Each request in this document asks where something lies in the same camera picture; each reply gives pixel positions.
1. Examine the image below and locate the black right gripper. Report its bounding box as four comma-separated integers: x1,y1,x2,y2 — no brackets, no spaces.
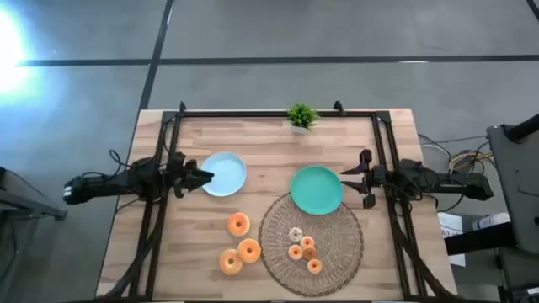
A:
339,149,391,210

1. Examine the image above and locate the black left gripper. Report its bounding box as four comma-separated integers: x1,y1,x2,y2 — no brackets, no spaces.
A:
166,151,215,199

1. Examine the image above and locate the large orange glazed donut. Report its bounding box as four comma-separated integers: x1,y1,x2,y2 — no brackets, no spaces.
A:
227,212,251,237
218,248,244,276
237,238,262,264

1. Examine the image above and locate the light blue plate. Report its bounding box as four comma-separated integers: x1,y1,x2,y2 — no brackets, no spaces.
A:
200,151,248,198

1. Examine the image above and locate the teal plate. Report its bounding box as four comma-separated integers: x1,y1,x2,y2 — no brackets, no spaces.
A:
290,165,344,216

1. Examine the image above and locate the round woven placemat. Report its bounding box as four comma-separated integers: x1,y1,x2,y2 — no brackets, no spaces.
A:
258,192,365,298

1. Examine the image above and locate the small potted green plant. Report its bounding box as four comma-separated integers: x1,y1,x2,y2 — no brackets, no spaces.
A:
286,103,320,136

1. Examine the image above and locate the white paper sheet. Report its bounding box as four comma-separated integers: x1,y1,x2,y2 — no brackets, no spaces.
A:
437,211,467,268

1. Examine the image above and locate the black table beam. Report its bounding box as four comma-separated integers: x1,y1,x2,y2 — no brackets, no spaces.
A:
444,221,518,256

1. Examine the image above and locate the white bottle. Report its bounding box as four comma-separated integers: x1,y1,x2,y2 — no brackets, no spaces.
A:
472,212,511,231

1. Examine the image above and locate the grey equipment cabinet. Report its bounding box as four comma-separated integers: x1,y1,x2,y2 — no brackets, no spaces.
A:
486,113,539,256

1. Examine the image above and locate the grey side cart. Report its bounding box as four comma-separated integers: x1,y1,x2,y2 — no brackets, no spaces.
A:
0,166,68,222

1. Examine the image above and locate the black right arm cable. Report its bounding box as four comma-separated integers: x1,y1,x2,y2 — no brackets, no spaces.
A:
389,183,465,214

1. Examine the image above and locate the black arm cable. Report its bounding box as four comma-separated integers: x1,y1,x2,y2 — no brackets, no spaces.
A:
79,149,130,180
389,183,465,214

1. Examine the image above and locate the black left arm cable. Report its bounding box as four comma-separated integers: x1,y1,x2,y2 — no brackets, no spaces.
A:
79,149,130,180

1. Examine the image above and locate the black aluminium table frame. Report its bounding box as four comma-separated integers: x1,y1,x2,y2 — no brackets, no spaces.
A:
99,100,458,302

